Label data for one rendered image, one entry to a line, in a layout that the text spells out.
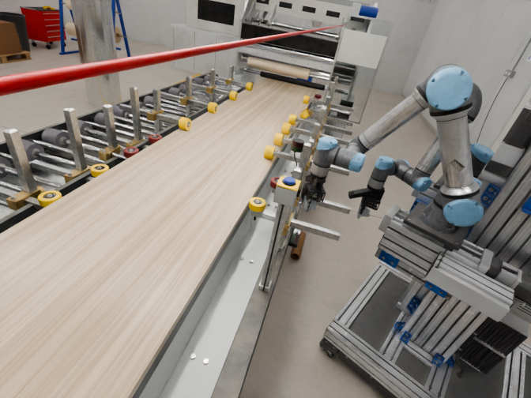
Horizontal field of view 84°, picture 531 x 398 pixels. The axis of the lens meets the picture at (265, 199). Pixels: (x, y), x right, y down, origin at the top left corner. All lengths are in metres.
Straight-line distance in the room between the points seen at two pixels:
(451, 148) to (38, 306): 1.32
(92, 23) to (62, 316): 4.42
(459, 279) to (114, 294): 1.21
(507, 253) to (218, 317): 1.23
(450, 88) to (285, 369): 1.58
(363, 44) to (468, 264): 2.93
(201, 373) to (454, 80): 1.22
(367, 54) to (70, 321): 3.62
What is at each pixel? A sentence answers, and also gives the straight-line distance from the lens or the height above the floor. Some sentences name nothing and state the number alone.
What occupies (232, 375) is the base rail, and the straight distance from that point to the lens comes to 1.09.
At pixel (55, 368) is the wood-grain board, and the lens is 0.95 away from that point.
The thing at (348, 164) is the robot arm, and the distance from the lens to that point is 1.18.
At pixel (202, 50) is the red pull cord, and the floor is 1.64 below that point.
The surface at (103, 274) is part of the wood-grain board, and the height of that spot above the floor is 0.90.
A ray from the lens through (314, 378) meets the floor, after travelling 1.95.
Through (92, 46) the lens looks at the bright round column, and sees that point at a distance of 5.13.
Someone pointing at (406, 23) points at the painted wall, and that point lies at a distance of 10.43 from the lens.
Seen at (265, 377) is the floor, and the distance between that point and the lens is 1.89.
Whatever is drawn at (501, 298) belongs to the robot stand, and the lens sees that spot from 1.39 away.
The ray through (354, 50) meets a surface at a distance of 3.88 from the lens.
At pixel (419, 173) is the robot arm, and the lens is 1.50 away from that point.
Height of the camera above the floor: 1.69
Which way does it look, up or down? 33 degrees down
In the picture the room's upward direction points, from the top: 11 degrees clockwise
